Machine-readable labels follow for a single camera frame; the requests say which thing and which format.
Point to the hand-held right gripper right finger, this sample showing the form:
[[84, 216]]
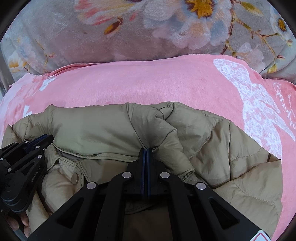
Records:
[[149, 166]]

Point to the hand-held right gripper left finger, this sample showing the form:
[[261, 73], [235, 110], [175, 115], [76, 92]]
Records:
[[143, 166]]

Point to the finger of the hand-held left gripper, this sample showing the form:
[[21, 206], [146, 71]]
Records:
[[40, 140], [30, 155]]

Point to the khaki quilted jacket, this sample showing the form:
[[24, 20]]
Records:
[[115, 129]]

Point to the person's left hand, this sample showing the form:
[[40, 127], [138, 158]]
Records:
[[20, 222]]

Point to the pink printed blanket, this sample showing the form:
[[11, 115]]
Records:
[[138, 83]]

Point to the grey floral blanket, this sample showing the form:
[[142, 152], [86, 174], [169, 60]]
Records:
[[69, 34]]

